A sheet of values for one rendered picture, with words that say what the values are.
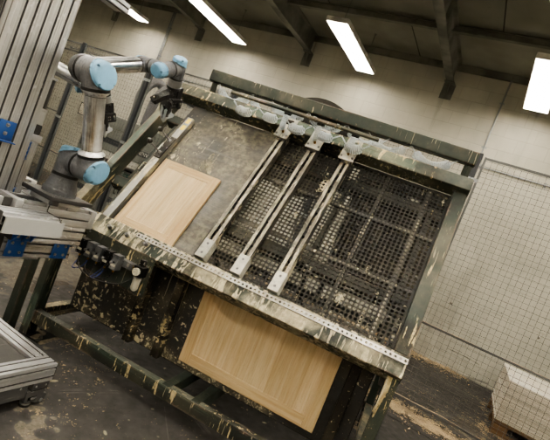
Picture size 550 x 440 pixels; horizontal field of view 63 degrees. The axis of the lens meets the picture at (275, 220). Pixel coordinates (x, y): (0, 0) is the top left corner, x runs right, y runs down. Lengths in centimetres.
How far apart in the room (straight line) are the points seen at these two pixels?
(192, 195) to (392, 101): 527
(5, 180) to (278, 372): 170
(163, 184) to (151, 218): 27
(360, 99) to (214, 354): 579
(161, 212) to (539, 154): 566
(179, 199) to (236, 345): 97
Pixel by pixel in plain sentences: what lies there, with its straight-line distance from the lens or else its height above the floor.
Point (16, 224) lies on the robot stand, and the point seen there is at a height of 92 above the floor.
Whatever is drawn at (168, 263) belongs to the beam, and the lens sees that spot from 260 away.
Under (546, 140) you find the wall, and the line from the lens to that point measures 735.
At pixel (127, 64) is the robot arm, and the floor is 172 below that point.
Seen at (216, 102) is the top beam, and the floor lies 187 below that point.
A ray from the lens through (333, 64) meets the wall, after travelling 820.
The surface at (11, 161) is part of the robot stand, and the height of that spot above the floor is 111.
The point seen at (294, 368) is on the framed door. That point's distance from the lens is 266.
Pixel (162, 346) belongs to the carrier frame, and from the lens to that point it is 294.
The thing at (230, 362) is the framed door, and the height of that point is 39.
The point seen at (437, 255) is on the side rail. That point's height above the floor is 142.
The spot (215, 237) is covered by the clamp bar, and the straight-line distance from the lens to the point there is 260.
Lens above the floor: 139
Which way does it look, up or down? 3 degrees down
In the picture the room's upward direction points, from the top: 22 degrees clockwise
